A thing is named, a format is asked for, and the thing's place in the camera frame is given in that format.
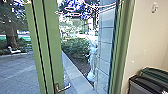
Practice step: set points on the green framed glass door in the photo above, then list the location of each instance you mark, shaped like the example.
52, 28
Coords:
35, 43
51, 43

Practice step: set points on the green bush outside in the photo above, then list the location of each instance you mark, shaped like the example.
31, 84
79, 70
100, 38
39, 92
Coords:
76, 46

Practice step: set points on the grey trash bin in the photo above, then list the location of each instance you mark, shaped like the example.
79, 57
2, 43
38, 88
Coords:
143, 86

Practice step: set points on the tree trunk outside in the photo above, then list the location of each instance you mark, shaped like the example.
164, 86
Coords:
11, 35

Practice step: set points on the white garden statue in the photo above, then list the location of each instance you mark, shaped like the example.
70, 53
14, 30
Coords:
92, 60

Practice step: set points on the white garden bench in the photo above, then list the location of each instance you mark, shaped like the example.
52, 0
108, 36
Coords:
14, 51

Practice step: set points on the white wall switch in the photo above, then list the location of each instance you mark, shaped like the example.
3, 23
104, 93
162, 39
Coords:
154, 7

